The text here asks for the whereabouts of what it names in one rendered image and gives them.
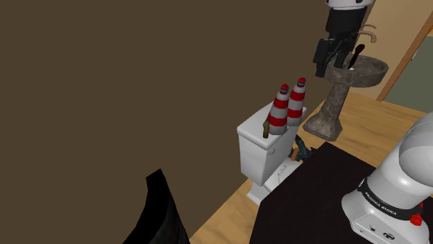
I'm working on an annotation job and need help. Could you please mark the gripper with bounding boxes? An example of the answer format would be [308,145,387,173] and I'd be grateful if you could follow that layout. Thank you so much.
[312,6,368,78]

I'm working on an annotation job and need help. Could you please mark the black brush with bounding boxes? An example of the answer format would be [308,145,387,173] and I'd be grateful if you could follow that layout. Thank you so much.
[347,44,366,71]

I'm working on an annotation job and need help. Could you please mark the red white striped cone bottle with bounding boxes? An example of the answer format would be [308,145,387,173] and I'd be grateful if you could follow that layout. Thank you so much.
[287,76,307,128]
[266,83,290,136]

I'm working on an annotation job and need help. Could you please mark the dark teal figure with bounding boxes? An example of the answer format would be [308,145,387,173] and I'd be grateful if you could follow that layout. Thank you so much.
[293,134,318,160]

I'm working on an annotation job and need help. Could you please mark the white toilet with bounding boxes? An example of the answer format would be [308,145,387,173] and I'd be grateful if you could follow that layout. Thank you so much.
[236,101,307,207]

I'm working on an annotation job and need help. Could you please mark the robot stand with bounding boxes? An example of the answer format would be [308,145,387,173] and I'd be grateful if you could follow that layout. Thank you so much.
[249,141,433,244]

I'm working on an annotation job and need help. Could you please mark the black curved furniture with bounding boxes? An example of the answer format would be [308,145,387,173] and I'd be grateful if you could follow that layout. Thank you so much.
[121,168,192,244]

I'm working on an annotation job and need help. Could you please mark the grey stone pedestal sink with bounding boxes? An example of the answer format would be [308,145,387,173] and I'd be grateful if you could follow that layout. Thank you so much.
[302,22,390,142]

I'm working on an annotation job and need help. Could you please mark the wooden door frame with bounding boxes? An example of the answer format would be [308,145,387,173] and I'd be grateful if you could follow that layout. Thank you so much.
[375,19,433,103]

